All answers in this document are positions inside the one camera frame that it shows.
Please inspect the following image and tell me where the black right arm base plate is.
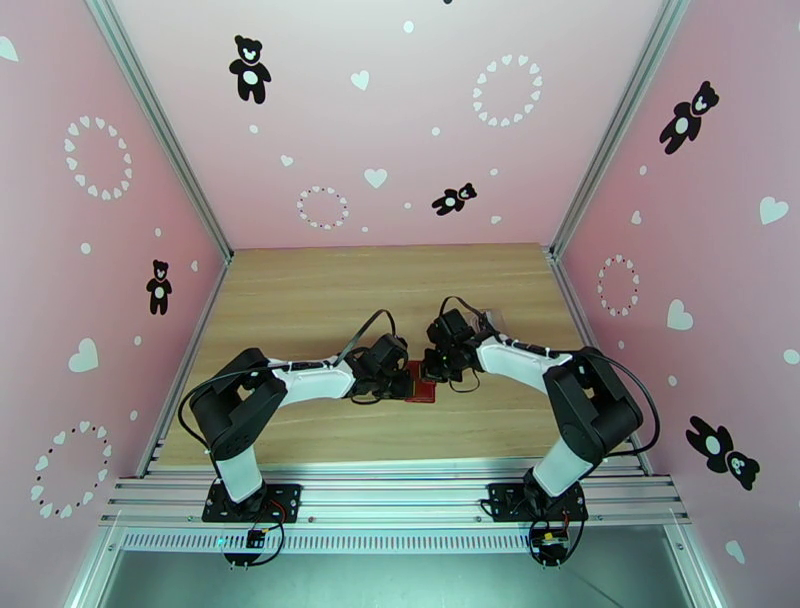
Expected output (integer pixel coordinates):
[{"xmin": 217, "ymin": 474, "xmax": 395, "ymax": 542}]
[{"xmin": 481, "ymin": 481, "xmax": 590, "ymax": 525}]

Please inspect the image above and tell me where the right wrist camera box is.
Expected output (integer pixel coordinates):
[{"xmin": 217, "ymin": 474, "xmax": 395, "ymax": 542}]
[{"xmin": 426, "ymin": 307, "xmax": 473, "ymax": 346}]

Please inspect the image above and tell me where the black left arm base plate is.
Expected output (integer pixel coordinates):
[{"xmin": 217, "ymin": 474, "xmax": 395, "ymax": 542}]
[{"xmin": 201, "ymin": 482, "xmax": 303, "ymax": 525}]

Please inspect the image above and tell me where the black teddy bear wall sticker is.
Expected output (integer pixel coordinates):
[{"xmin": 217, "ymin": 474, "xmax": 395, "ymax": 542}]
[{"xmin": 228, "ymin": 35, "xmax": 273, "ymax": 105}]

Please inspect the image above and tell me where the red card holder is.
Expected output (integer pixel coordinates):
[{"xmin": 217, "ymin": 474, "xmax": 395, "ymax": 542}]
[{"xmin": 401, "ymin": 361, "xmax": 440, "ymax": 405}]

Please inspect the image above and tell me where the perforated metal strip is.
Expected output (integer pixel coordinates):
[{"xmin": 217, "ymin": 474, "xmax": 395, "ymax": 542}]
[{"xmin": 121, "ymin": 531, "xmax": 667, "ymax": 554}]

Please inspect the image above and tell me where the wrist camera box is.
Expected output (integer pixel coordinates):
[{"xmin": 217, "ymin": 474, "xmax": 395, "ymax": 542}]
[
  {"xmin": 365, "ymin": 332, "xmax": 411, "ymax": 371},
  {"xmin": 426, "ymin": 307, "xmax": 473, "ymax": 346}
]

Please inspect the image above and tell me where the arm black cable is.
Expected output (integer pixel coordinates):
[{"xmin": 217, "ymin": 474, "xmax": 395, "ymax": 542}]
[
  {"xmin": 177, "ymin": 307, "xmax": 398, "ymax": 454},
  {"xmin": 439, "ymin": 294, "xmax": 662, "ymax": 464}
]

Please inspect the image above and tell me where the aluminium corner frame post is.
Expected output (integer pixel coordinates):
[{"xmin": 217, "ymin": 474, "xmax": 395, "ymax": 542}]
[
  {"xmin": 62, "ymin": 524, "xmax": 123, "ymax": 608},
  {"xmin": 84, "ymin": 0, "xmax": 236, "ymax": 267},
  {"xmin": 548, "ymin": 0, "xmax": 692, "ymax": 261},
  {"xmin": 662, "ymin": 523, "xmax": 729, "ymax": 608}
]

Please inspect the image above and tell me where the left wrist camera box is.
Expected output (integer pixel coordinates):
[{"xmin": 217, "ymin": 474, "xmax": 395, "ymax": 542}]
[{"xmin": 365, "ymin": 332, "xmax": 411, "ymax": 371}]

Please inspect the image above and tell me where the aluminium table side rail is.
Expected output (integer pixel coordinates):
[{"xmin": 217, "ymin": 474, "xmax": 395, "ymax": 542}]
[
  {"xmin": 136, "ymin": 249, "xmax": 234, "ymax": 479},
  {"xmin": 548, "ymin": 248, "xmax": 654, "ymax": 476}
]

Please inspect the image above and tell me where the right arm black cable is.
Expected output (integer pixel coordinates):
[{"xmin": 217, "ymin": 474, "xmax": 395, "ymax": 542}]
[{"xmin": 439, "ymin": 294, "xmax": 662, "ymax": 464}]

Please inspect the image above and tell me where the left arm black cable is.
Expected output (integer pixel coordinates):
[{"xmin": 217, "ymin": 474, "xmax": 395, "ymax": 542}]
[{"xmin": 177, "ymin": 307, "xmax": 398, "ymax": 454}]

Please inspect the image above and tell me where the circuit board with yellow connector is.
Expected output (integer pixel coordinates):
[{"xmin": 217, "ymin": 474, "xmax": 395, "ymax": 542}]
[{"xmin": 532, "ymin": 529, "xmax": 571, "ymax": 563}]

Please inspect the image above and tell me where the grey sheet metal pan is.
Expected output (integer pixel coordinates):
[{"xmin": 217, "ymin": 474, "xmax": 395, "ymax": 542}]
[{"xmin": 93, "ymin": 551, "xmax": 695, "ymax": 608}]

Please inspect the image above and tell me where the wide aluminium rail bed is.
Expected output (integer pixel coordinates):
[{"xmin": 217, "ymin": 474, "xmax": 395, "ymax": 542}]
[{"xmin": 99, "ymin": 459, "xmax": 692, "ymax": 529}]

